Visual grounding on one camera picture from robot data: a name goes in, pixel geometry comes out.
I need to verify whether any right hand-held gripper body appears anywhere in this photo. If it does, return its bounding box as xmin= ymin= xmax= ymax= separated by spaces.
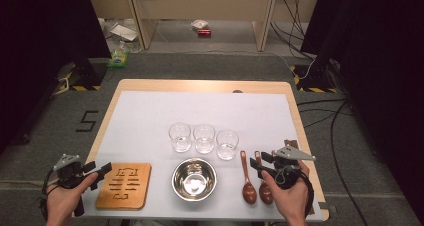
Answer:
xmin=272 ymin=145 xmax=317 ymax=190

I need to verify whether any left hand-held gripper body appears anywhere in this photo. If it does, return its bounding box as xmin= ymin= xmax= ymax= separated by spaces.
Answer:
xmin=53 ymin=153 xmax=84 ymax=189

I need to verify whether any wooden coaster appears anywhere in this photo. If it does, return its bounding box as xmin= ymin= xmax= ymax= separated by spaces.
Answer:
xmin=95 ymin=162 xmax=152 ymax=210

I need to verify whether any brown wooden spoon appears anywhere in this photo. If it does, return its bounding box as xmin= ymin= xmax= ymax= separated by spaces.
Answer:
xmin=239 ymin=150 xmax=258 ymax=206
xmin=254 ymin=150 xmax=274 ymax=206

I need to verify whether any stainless steel bowl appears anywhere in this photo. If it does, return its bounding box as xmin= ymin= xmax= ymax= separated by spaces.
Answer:
xmin=171 ymin=157 xmax=218 ymax=202

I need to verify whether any person's right hand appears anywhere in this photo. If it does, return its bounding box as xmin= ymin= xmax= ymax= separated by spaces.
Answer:
xmin=260 ymin=161 xmax=310 ymax=226

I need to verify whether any person's left hand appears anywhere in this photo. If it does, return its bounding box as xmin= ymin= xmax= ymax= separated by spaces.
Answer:
xmin=45 ymin=172 xmax=100 ymax=226

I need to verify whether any clear glass cup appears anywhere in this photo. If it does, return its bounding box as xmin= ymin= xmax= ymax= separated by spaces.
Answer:
xmin=168 ymin=121 xmax=193 ymax=154
xmin=215 ymin=129 xmax=240 ymax=161
xmin=192 ymin=123 xmax=217 ymax=155

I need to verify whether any black stand base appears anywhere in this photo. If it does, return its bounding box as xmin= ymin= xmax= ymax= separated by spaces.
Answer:
xmin=289 ymin=60 xmax=339 ymax=94
xmin=57 ymin=57 xmax=109 ymax=92

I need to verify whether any green wet wipes packet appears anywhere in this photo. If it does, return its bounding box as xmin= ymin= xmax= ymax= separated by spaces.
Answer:
xmin=106 ymin=48 xmax=130 ymax=69

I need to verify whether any black curtain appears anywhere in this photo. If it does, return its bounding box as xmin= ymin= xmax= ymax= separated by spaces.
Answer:
xmin=299 ymin=0 xmax=424 ymax=217
xmin=0 ymin=0 xmax=112 ymax=154

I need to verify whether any white flat box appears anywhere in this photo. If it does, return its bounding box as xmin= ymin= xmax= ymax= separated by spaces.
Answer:
xmin=109 ymin=21 xmax=139 ymax=43

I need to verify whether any beige wooden desk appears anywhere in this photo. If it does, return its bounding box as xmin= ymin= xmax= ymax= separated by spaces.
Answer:
xmin=124 ymin=0 xmax=279 ymax=53

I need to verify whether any white crumpled bag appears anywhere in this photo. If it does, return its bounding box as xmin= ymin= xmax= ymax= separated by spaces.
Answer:
xmin=190 ymin=19 xmax=210 ymax=31

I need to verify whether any long black floor cable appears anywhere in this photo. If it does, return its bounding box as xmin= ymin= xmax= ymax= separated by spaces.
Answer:
xmin=329 ymin=99 xmax=369 ymax=226

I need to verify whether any short white cable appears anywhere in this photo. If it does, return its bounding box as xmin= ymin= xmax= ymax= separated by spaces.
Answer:
xmin=53 ymin=77 xmax=70 ymax=96

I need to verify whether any white floor cable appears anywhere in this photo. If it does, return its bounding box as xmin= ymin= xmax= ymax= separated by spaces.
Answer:
xmin=146 ymin=47 xmax=316 ymax=82

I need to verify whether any black power cable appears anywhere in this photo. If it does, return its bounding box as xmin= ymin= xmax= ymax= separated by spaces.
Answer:
xmin=280 ymin=0 xmax=316 ymax=61
xmin=269 ymin=0 xmax=306 ymax=60

